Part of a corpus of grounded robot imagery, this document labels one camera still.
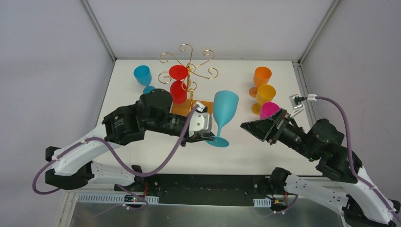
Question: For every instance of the magenta wine glass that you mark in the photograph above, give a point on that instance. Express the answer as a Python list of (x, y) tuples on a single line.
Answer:
[(268, 109)]

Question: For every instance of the teal wine glass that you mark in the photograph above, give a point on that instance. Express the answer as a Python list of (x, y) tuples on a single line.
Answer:
[(224, 109)]

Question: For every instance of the wooden rack base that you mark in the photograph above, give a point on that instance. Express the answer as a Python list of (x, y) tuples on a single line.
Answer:
[(184, 108)]

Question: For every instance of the yellow wine glass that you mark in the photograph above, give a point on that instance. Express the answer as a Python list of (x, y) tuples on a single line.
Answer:
[(263, 94)]

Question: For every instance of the controller board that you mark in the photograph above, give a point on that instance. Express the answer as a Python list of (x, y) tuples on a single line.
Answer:
[(134, 199), (279, 205)]

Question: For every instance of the orange wine glass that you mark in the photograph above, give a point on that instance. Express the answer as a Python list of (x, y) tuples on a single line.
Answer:
[(261, 76)]

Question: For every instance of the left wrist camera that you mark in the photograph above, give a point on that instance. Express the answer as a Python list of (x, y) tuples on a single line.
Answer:
[(200, 120)]

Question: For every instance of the blue wine glass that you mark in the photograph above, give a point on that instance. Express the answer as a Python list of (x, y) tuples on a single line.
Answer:
[(143, 76)]

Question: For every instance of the left controller board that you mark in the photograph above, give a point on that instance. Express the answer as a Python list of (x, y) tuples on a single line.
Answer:
[(134, 199)]

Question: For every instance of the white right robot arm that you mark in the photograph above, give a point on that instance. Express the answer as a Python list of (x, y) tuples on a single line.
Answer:
[(359, 205)]

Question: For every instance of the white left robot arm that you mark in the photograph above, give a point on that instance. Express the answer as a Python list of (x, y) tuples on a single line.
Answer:
[(93, 158)]

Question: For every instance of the right controller board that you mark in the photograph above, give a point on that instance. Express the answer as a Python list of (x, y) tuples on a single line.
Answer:
[(279, 205)]

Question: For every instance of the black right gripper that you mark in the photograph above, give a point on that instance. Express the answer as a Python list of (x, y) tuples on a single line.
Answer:
[(276, 129)]

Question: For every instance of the red wine glass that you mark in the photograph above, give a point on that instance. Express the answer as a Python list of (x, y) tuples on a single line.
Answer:
[(178, 88)]

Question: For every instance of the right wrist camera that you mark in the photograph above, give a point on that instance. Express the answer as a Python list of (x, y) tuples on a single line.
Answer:
[(297, 103)]

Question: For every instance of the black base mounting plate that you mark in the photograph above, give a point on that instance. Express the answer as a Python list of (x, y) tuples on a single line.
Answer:
[(215, 190)]

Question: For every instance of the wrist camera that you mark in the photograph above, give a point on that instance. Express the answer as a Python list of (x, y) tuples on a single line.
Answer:
[(200, 120), (297, 103)]

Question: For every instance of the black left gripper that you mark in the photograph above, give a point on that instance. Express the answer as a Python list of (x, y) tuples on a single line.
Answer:
[(194, 135)]

